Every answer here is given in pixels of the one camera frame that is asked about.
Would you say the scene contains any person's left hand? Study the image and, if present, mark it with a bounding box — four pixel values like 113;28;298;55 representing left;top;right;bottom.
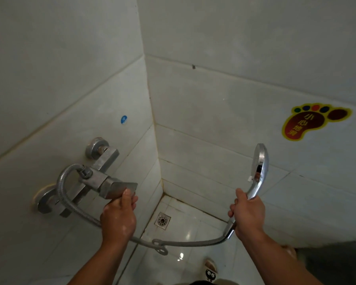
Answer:
100;188;138;245

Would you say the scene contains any person's right hand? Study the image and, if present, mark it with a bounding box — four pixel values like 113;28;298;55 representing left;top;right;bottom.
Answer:
227;188;266;242

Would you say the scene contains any chrome shower mixer tap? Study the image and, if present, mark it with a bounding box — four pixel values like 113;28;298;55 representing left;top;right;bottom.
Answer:
37;137;138;219

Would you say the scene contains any chrome shower head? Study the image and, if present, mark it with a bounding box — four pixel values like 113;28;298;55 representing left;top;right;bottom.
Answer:
227;143;269;235

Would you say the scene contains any metal shower hose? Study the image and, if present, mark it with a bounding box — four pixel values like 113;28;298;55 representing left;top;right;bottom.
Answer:
57;163;237;256

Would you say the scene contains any person's left forearm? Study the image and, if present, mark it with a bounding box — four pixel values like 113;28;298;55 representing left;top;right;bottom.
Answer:
66;239;130;285

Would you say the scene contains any person's right forearm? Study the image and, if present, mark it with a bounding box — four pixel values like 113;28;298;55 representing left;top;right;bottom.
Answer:
242;230;324;285

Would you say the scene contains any person's slipper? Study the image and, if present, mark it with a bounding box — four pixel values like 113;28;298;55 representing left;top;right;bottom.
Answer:
203;258;219;283

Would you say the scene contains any metal floor drain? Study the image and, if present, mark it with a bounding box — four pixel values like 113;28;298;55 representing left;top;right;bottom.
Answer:
154;213;172;230

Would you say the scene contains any red yellow foot-shaped sticker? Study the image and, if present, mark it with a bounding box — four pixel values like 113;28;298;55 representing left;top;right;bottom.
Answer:
282;103;353;142

